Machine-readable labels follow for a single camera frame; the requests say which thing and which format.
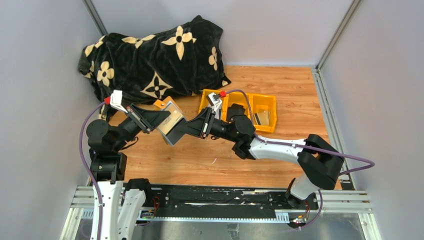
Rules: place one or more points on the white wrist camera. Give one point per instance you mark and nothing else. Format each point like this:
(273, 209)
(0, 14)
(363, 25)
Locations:
(116, 101)
(215, 102)

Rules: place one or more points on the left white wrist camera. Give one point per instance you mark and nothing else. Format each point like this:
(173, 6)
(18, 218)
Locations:
(116, 101)

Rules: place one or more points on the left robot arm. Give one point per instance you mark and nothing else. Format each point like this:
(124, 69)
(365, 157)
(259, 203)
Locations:
(109, 165)

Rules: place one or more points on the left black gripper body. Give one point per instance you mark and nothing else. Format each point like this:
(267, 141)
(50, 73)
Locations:
(132, 112)

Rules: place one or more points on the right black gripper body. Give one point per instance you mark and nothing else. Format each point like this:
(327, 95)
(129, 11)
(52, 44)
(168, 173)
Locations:
(210, 116)

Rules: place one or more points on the yellow three-compartment bin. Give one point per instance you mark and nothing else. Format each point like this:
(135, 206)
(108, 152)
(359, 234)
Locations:
(257, 102)

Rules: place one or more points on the grey credit card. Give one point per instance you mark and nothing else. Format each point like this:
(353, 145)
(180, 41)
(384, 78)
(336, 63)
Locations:
(175, 135)

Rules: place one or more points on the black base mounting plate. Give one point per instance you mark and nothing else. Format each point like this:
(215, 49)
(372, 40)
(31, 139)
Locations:
(213, 202)

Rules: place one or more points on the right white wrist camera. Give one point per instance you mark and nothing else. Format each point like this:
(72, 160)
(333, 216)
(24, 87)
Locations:
(215, 102)

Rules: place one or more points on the aluminium frame rail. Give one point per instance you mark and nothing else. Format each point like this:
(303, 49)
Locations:
(342, 215)

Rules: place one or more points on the black card holder in bin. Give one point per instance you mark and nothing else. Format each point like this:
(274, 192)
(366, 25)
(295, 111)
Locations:
(236, 112)

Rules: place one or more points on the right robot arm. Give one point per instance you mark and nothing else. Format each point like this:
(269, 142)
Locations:
(320, 162)

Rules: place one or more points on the gold cards in bin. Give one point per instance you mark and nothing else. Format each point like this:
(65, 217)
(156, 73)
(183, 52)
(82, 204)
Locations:
(262, 117)

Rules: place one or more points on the black floral blanket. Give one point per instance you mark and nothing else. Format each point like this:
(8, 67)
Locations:
(179, 62)

